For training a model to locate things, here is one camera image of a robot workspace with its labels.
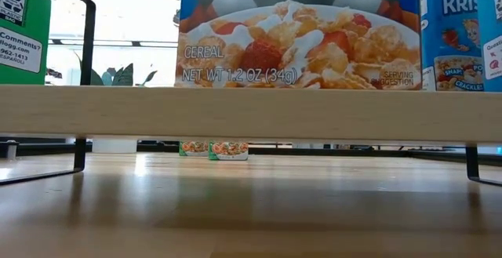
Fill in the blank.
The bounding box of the green cereal box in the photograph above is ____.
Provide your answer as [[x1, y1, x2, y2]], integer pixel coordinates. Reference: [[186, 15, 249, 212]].
[[207, 140, 249, 162], [0, 0, 54, 85], [179, 140, 210, 158]]

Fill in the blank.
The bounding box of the dark blue cereal box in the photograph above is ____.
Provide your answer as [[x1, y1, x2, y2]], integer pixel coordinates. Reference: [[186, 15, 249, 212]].
[[174, 0, 423, 90]]

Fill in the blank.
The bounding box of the light blue cereal box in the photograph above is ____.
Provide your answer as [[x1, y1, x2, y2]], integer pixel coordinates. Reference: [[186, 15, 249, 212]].
[[475, 0, 502, 93], [418, 0, 486, 93]]

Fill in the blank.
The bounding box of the wooden shelf with black legs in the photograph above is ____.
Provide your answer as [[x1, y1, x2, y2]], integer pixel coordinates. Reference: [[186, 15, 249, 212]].
[[0, 0, 502, 187]]

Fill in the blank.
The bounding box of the green plant in white pot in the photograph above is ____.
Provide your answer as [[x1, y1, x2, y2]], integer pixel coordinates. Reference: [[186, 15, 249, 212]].
[[74, 52, 158, 154]]

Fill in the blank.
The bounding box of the black metal table frame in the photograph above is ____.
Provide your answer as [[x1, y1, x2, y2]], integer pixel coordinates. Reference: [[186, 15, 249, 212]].
[[0, 134, 502, 169]]

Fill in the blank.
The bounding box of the small grey metal post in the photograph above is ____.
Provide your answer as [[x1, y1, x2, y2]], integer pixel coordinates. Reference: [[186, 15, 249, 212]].
[[5, 140, 19, 161]]

